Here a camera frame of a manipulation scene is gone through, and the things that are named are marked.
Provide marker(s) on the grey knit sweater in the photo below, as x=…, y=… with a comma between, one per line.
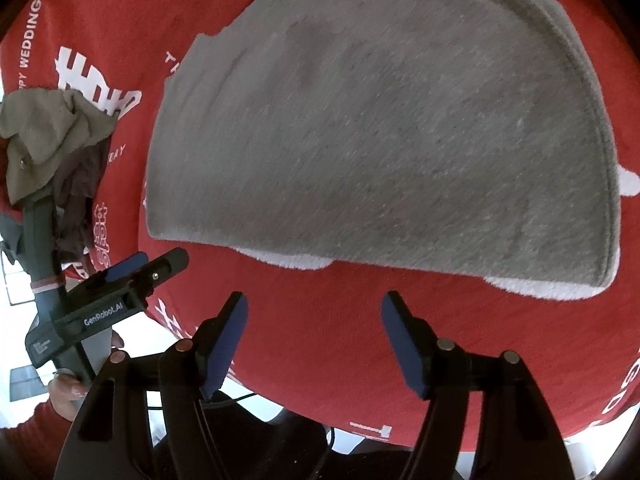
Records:
x=375, y=135

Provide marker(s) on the person's left hand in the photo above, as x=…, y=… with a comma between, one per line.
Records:
x=65, y=395

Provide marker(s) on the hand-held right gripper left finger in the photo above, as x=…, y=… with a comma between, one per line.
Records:
x=230, y=340

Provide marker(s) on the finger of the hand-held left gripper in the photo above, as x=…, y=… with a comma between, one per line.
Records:
x=165, y=262
x=125, y=266

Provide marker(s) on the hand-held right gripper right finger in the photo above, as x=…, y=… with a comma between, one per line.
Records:
x=405, y=345

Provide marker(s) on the person's left forearm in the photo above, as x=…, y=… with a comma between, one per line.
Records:
x=30, y=420

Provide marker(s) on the red printed blanket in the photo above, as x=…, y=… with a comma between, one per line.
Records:
x=325, y=335

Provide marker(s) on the olive green cloth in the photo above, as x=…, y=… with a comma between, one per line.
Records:
x=45, y=125

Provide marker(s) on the dark brown cloth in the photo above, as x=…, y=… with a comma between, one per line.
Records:
x=82, y=180

